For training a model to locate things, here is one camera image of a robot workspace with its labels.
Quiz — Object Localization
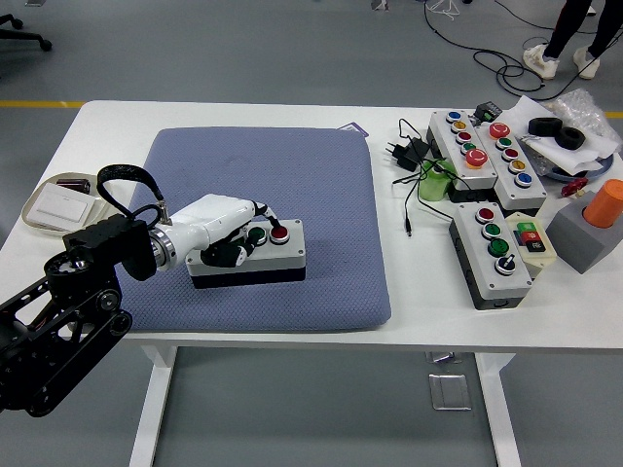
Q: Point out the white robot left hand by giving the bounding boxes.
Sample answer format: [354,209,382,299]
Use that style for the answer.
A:
[167,193,288,269]

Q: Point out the grey four-button control box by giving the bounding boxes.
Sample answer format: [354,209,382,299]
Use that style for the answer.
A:
[185,218,308,292]
[448,201,534,311]

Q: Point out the five-button box, red mushroom end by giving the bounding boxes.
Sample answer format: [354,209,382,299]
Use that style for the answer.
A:
[474,121,549,215]
[426,110,502,204]

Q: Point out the blue-grey padded mat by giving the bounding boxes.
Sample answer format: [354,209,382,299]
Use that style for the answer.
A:
[95,126,393,335]

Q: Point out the dark red small part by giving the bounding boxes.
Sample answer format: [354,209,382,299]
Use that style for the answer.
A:
[55,178,93,195]

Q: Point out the white oval tray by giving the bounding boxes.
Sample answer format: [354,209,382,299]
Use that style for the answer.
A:
[21,169,116,239]

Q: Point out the black power adapter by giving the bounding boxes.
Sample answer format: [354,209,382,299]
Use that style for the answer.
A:
[385,137,430,172]

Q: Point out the white table leg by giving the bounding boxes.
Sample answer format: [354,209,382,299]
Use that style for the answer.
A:
[128,345,177,467]
[474,352,522,467]

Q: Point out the green plastic cylinder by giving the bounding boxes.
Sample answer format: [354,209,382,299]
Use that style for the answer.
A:
[417,159,458,203]

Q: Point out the black office chair base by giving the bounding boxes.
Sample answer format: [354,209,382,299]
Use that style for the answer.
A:
[0,13,54,53]

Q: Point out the small black relay module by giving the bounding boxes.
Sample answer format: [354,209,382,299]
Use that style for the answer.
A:
[472,100,505,123]

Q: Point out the metal floor socket plate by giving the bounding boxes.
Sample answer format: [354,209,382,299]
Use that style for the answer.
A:
[427,372,473,413]

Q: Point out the white foam sheet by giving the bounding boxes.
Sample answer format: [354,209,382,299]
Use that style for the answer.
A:
[503,94,609,176]

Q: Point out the grey block holder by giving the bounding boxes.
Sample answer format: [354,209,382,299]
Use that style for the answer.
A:
[544,189,623,275]

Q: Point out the red valve knob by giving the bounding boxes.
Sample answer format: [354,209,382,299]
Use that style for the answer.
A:
[559,178,590,198]

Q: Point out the clear bubble wrap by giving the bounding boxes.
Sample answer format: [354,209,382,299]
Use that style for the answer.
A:
[549,88,623,157]

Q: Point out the person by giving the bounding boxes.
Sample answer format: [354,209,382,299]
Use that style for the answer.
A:
[523,0,623,81]

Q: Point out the orange cylinder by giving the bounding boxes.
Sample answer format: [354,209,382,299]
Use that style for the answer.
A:
[582,178,623,230]

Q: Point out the blue-rimmed round plate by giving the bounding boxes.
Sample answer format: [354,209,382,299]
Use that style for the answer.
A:
[532,150,618,184]

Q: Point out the white wall switch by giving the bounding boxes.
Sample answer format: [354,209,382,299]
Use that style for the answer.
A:
[32,187,93,229]

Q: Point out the black adapter cord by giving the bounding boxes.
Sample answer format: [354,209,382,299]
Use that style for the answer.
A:
[391,118,458,239]

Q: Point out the black floor cable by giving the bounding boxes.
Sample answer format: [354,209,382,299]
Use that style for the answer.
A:
[422,0,603,93]

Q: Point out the white floor cable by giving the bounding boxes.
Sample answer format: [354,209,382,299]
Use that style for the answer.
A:
[425,0,461,23]

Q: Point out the cream switch, green red keys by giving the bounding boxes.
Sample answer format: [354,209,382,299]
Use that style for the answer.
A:
[503,212,558,281]

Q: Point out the black foam ring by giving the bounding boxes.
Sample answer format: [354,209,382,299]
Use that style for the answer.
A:
[528,116,562,137]
[556,126,587,151]

